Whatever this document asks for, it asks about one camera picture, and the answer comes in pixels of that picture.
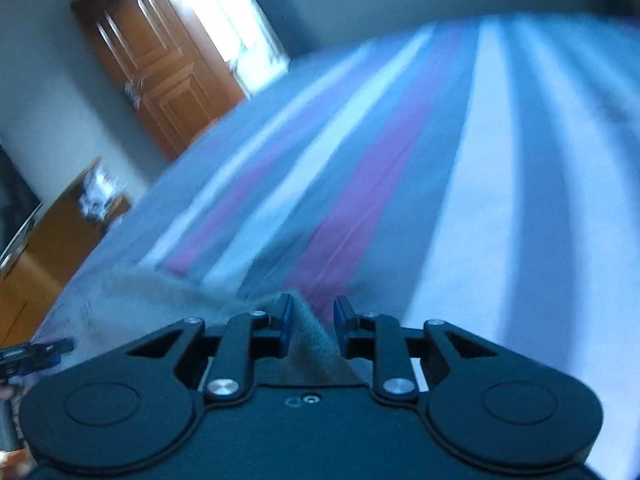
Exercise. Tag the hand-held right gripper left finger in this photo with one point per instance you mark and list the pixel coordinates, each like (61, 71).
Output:
(286, 317)

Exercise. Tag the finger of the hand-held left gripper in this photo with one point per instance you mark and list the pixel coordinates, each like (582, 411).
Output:
(30, 355)

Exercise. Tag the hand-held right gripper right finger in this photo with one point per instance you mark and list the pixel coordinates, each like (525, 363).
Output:
(341, 316)

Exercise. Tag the grey-beige pants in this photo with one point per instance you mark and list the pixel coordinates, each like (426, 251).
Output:
(312, 342)

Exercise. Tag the wooden cabinet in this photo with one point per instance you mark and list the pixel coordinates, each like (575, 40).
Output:
(40, 270)

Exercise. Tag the striped bed sheet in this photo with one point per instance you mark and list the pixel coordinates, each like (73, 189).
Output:
(475, 210)

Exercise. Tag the brown wooden door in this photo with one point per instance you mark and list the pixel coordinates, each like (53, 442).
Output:
(165, 80)

